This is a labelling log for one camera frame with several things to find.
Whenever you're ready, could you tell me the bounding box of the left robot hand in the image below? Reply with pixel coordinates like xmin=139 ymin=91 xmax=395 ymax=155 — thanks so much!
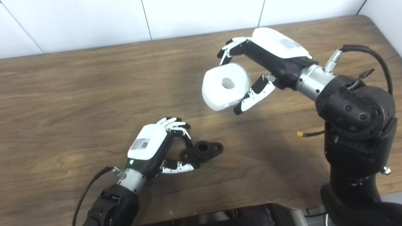
xmin=126 ymin=117 xmax=201 ymax=180

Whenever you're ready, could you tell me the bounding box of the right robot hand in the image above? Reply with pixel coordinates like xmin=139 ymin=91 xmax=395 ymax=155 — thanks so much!
xmin=217 ymin=27 xmax=315 ymax=116

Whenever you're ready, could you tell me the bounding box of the black flanged holder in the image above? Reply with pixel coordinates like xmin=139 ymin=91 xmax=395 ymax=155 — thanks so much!
xmin=179 ymin=141 xmax=224 ymax=164

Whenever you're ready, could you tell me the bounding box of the round white piece with hole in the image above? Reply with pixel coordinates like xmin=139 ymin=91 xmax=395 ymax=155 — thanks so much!
xmin=202 ymin=63 xmax=253 ymax=111

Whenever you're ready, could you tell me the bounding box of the black robot torso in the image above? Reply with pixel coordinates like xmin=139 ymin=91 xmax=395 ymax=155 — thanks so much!
xmin=148 ymin=202 xmax=330 ymax=226

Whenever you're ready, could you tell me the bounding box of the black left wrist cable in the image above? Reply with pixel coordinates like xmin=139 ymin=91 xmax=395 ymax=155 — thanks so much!
xmin=72 ymin=166 xmax=122 ymax=226

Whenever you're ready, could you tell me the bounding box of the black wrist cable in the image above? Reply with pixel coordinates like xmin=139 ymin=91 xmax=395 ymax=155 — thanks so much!
xmin=323 ymin=44 xmax=394 ymax=96
xmin=72 ymin=166 xmax=122 ymax=226

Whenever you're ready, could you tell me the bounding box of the thin cable with yellow connector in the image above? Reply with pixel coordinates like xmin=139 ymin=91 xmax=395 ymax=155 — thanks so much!
xmin=297 ymin=130 xmax=326 ymax=138

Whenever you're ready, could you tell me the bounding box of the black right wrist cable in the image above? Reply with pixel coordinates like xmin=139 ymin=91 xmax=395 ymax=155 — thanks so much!
xmin=323 ymin=44 xmax=394 ymax=96

